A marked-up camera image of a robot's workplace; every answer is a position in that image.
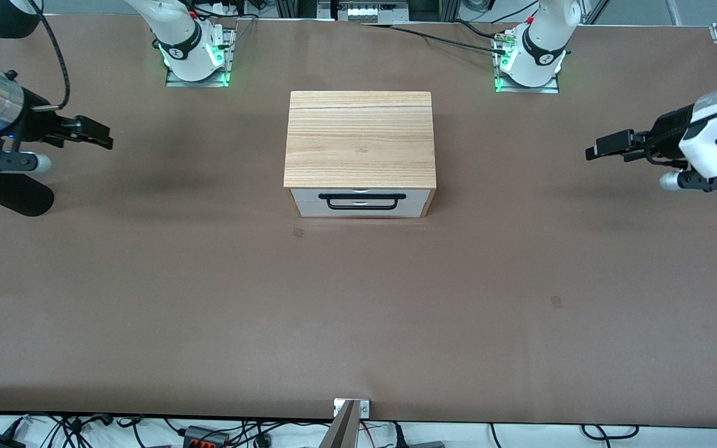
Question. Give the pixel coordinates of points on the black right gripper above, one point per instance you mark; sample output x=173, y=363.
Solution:
x=33, y=118

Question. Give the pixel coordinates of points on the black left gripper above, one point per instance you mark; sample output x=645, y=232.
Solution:
x=666, y=132

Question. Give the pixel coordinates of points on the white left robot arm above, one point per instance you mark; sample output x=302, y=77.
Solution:
x=539, y=56

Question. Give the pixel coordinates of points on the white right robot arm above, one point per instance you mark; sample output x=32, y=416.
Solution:
x=190, y=56

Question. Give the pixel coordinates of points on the light wooden drawer cabinet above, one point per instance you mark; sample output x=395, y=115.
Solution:
x=358, y=137

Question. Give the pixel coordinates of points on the black vase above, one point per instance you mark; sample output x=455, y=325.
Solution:
x=16, y=196

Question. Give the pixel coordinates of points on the white power strip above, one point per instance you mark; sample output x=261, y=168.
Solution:
x=363, y=12

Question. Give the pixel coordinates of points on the brown table mat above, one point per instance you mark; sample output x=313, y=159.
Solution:
x=358, y=311

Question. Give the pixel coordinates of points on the black box orange connectors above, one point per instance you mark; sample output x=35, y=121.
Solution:
x=204, y=437

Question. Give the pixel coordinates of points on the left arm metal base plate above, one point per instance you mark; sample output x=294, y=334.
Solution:
x=551, y=88

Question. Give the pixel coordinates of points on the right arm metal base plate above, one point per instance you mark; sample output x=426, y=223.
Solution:
x=229, y=59

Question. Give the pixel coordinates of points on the silver clamp bracket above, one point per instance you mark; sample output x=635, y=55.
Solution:
x=363, y=407

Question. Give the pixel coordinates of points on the grey camera pole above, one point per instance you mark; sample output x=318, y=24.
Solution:
x=341, y=432

